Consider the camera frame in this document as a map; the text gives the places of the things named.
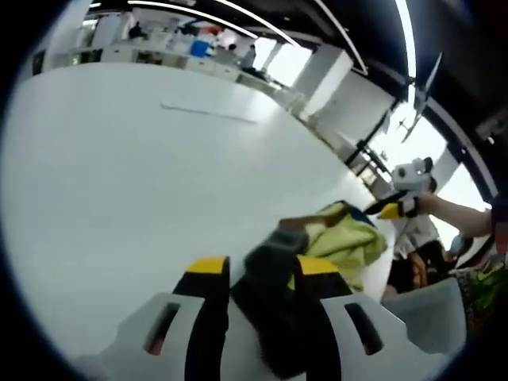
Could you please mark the white square column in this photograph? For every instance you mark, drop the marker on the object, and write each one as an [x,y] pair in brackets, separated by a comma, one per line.
[329,79]

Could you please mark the blue storage box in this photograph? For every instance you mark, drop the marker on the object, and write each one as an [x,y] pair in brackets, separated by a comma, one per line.
[198,47]

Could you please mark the person's patterned clothing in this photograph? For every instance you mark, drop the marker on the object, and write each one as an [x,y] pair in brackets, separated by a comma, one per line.
[488,285]

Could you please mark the hanging metal fixture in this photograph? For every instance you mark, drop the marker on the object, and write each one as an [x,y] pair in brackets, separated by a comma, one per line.
[422,99]

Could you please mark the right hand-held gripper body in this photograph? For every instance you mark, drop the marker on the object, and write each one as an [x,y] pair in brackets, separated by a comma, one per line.
[410,178]

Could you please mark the black cloth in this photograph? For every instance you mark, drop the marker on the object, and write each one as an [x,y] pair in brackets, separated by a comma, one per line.
[345,246]

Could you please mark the grey chair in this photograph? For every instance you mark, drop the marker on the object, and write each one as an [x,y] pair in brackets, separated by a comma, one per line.
[428,313]

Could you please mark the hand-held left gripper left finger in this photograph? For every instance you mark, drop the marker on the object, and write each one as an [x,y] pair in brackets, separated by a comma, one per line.
[208,317]

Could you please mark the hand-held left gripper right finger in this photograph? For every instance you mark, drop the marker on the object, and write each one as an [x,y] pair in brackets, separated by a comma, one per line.
[317,301]

